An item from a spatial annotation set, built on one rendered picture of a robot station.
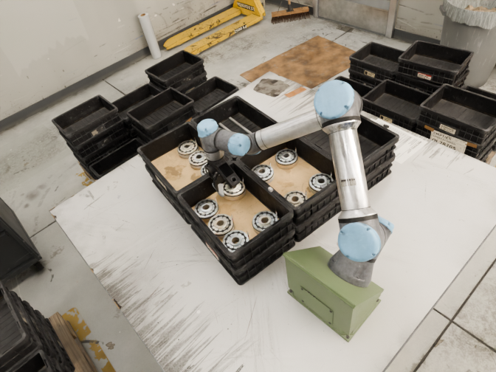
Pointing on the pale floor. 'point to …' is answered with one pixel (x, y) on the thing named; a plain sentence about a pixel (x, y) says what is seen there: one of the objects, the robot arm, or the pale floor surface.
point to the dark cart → (15, 246)
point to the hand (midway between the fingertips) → (227, 192)
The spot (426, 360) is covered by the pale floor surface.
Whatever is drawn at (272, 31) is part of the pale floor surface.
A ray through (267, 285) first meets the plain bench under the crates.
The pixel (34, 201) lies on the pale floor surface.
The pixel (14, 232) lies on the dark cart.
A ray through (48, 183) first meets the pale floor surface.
